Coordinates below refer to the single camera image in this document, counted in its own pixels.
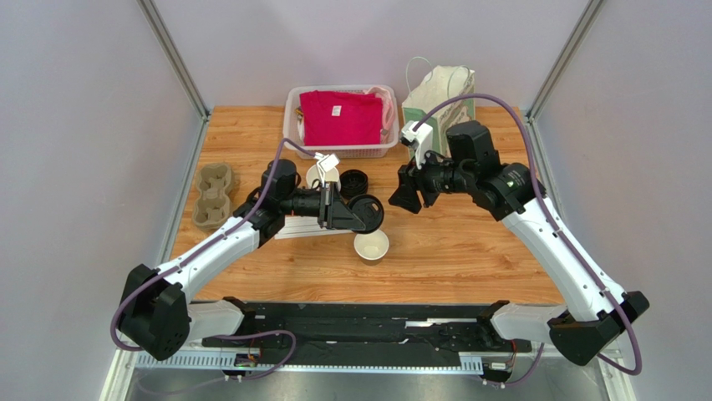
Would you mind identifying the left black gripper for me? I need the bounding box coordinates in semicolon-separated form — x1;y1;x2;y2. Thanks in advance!
280;182;365;231

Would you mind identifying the single paper cup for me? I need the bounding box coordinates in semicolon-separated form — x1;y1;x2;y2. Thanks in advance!
353;230;390;266

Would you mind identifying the single black lid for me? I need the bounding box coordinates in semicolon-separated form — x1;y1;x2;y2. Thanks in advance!
348;194;385;234

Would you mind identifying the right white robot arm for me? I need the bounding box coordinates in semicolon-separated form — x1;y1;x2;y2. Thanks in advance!
389;121;649;366

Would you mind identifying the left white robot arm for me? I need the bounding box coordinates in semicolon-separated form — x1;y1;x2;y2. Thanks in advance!
110;159;384;361

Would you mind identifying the stack of black lids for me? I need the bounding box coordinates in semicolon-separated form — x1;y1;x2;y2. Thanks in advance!
339;169;369;200

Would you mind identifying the stack of paper cups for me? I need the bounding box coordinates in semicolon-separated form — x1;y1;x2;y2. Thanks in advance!
304;165;341;190

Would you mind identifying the white wrapped straw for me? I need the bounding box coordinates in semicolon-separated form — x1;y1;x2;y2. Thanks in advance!
274;216;334;240

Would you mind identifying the pink cloth in basket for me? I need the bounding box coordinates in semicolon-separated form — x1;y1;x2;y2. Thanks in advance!
363;86;396;136

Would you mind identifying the white plastic basket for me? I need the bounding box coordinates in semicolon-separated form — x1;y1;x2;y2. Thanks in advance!
282;84;400;159

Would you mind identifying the red folded shirt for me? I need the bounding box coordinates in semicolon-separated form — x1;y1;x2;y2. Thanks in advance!
299;90;383;146

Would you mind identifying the green paper gift bag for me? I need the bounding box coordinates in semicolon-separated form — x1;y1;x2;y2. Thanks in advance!
401;56;476;160

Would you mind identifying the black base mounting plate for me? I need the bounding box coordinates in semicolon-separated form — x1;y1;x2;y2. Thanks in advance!
201;302;536;368

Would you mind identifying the brown pulp cup carrier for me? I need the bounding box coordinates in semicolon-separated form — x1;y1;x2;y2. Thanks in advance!
191;163;234;231

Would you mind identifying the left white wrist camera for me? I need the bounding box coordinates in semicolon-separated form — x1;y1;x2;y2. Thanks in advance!
314;152;340;176

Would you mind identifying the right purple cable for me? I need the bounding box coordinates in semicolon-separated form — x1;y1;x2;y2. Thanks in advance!
412;93;643;388

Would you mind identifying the purple cable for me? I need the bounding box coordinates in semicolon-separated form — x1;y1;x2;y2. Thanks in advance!
109;138;323;382
412;93;643;388

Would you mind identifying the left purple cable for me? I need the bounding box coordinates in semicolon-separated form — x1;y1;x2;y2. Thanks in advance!
109;138;323;382

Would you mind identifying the aluminium frame rail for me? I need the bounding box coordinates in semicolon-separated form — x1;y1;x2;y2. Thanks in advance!
116;312;623;375

